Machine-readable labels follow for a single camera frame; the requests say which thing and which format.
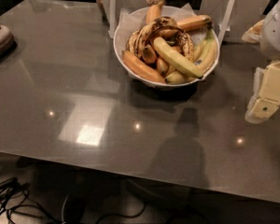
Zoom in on black floor cables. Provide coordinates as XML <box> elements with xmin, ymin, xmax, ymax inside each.
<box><xmin>0</xmin><ymin>176</ymin><xmax>209</xmax><ymax>224</ymax></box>

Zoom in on brown spotted banana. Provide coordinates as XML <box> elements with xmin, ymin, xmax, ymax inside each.
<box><xmin>134</xmin><ymin>16</ymin><xmax>178</xmax><ymax>58</ymax></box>

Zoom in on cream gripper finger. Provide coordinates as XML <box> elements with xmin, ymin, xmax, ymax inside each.
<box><xmin>250</xmin><ymin>99</ymin><xmax>279</xmax><ymax>119</ymax></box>

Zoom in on long yellow banana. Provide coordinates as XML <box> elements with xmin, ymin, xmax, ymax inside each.
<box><xmin>152</xmin><ymin>37</ymin><xmax>203</xmax><ymax>78</ymax></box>

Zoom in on white bowl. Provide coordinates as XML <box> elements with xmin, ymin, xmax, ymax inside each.
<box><xmin>113</xmin><ymin>5</ymin><xmax>221</xmax><ymax>90</ymax></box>

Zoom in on yellow-green banana right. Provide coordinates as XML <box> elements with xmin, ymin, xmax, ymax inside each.
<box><xmin>194</xmin><ymin>30</ymin><xmax>217</xmax><ymax>73</ymax></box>

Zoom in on white paper liner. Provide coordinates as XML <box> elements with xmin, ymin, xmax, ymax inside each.
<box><xmin>114</xmin><ymin>4</ymin><xmax>196</xmax><ymax>49</ymax></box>

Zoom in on orange banana front left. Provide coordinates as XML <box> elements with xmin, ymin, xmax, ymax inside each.
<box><xmin>121</xmin><ymin>50</ymin><xmax>164</xmax><ymax>84</ymax></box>

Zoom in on white chair left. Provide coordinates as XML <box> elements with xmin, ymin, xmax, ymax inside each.
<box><xmin>103</xmin><ymin>0</ymin><xmax>146</xmax><ymax>38</ymax></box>

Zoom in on orange banana top right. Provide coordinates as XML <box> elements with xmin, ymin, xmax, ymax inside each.
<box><xmin>160</xmin><ymin>14</ymin><xmax>213</xmax><ymax>37</ymax></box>

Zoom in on small yellow banana bottom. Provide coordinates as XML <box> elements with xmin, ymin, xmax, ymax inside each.
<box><xmin>165</xmin><ymin>71</ymin><xmax>194</xmax><ymax>85</ymax></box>

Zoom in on orange banana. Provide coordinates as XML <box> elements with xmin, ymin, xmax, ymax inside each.
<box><xmin>121</xmin><ymin>50</ymin><xmax>164</xmax><ymax>84</ymax></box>
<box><xmin>146</xmin><ymin>2</ymin><xmax>163</xmax><ymax>23</ymax></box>
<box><xmin>160</xmin><ymin>14</ymin><xmax>213</xmax><ymax>37</ymax></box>

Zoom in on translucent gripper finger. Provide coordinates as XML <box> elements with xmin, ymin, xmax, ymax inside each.
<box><xmin>245</xmin><ymin>67</ymin><xmax>265</xmax><ymax>124</ymax></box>

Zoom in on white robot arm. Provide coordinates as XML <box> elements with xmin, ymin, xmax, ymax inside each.
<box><xmin>242</xmin><ymin>0</ymin><xmax>280</xmax><ymax>124</ymax></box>

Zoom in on bread loaf in bag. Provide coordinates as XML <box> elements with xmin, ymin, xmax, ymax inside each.
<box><xmin>242</xmin><ymin>20</ymin><xmax>264</xmax><ymax>44</ymax></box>

